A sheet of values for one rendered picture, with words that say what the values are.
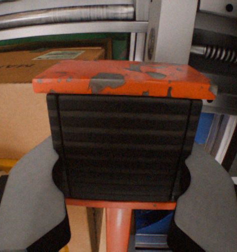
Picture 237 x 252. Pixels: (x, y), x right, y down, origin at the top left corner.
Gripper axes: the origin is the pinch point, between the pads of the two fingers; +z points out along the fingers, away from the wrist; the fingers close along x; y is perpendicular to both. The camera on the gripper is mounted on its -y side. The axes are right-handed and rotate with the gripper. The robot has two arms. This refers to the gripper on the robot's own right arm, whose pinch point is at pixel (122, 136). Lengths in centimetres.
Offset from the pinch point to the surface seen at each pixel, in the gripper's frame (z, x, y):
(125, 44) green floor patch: 107, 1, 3
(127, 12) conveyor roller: 52, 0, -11
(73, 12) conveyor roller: 52, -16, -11
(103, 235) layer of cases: 53, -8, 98
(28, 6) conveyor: 59, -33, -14
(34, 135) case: 12.9, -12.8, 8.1
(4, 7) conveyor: 59, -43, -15
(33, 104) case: 12.9, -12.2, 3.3
